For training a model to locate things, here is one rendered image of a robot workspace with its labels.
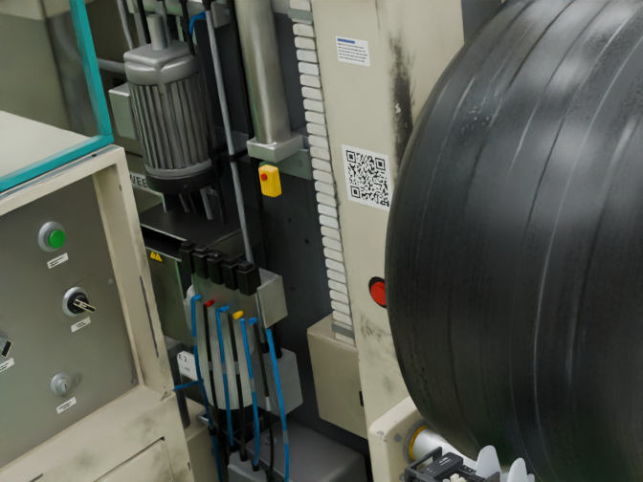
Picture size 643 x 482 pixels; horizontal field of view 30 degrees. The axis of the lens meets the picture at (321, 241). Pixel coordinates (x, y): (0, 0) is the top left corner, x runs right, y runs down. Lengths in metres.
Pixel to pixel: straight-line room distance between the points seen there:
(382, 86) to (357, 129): 0.08
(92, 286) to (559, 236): 0.74
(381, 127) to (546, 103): 0.34
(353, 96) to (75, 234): 0.41
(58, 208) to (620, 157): 0.76
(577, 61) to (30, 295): 0.77
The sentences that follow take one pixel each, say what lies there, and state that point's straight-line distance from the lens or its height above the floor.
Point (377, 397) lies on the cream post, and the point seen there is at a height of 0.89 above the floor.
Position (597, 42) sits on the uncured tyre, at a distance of 1.14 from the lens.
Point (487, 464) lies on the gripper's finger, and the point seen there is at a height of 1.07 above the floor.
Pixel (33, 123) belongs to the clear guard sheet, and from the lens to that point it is 1.48.
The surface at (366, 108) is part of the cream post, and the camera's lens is 1.41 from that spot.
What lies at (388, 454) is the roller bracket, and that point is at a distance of 1.48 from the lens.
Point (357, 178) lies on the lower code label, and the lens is 1.46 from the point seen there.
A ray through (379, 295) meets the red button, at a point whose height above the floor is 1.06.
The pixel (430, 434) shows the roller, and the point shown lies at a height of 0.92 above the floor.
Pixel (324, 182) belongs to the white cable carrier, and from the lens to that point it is 1.53.
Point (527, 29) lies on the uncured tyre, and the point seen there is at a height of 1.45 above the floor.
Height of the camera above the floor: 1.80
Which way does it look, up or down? 26 degrees down
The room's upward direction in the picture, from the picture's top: 8 degrees counter-clockwise
